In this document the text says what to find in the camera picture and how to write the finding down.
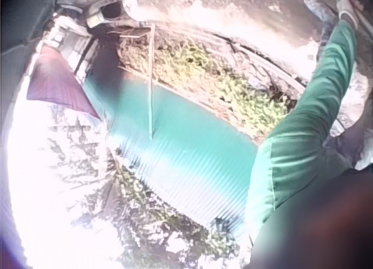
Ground person's left hand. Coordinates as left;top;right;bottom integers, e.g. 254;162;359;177
336;0;360;30

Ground curved concrete kerb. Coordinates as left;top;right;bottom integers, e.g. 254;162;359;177
159;25;308;93

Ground person's legs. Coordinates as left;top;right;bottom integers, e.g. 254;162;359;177
302;0;373;172

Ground patch of green plants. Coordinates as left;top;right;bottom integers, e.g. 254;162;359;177
116;34;301;145

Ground thin metal pole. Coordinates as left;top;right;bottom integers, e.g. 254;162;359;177
146;23;157;140

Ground teal corrugated metal sheet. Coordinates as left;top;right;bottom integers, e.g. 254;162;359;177
83;76;261;229

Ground dark round container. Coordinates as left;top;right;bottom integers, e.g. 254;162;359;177
86;0;126;30

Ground white shed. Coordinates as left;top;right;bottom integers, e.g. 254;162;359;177
43;15;94;77

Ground tree foliage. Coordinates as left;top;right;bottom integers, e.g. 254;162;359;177
48;104;251;269

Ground maroon corrugated roof sheet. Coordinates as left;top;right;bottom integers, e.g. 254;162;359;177
26;45;101;120

